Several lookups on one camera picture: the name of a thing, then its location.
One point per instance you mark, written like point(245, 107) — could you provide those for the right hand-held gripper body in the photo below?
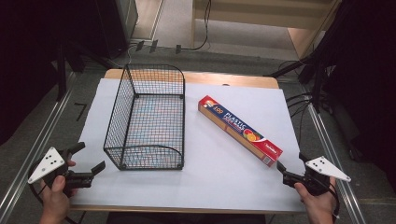
point(314, 177)

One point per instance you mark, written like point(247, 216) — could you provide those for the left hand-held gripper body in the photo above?
point(49, 163)

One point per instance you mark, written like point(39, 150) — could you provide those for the long plastic wrap box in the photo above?
point(239, 127)

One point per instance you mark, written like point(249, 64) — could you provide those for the person's right hand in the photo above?
point(316, 205)

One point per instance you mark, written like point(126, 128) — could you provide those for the person's left hand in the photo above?
point(56, 199)

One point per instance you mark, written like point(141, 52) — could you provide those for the white table sheet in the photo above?
point(218, 180)

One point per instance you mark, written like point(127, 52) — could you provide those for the black metal stand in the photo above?
point(317, 84)

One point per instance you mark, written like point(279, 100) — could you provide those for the person's dark clothing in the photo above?
point(186, 218)

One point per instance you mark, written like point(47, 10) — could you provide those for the wooden table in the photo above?
point(218, 79)

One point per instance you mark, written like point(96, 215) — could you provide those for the grey cabinet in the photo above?
point(127, 18)

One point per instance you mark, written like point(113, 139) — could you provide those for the wooden shelf unit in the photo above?
point(249, 20)

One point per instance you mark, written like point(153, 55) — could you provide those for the aluminium floor rail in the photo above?
point(37, 137)
point(330, 149)

